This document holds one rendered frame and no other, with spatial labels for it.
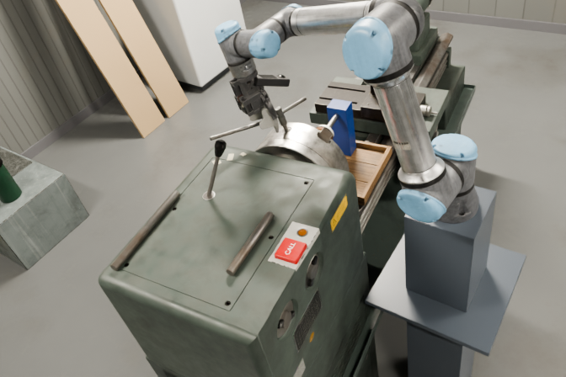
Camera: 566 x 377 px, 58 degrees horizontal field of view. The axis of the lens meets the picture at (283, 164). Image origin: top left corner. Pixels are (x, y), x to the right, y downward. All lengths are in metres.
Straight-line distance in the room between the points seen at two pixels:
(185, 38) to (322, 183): 2.91
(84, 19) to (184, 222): 2.71
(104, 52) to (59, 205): 1.18
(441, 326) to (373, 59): 0.93
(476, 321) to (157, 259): 0.98
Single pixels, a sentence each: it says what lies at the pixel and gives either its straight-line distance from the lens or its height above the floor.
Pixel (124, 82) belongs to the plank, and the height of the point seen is 0.42.
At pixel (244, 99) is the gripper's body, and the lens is 1.54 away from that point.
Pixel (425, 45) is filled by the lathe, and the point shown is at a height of 0.92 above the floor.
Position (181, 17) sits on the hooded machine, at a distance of 4.11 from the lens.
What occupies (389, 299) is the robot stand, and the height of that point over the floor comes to 0.75.
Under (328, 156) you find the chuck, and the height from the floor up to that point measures 1.18.
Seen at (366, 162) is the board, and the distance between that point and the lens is 2.02.
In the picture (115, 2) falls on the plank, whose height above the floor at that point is 0.91.
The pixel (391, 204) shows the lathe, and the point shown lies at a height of 0.54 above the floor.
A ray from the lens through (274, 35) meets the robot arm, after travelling 1.39.
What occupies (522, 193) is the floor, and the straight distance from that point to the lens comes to 3.21.
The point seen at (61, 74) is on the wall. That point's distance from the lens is 4.48.
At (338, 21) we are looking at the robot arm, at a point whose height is 1.64.
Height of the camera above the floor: 2.22
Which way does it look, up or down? 40 degrees down
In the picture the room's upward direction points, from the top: 13 degrees counter-clockwise
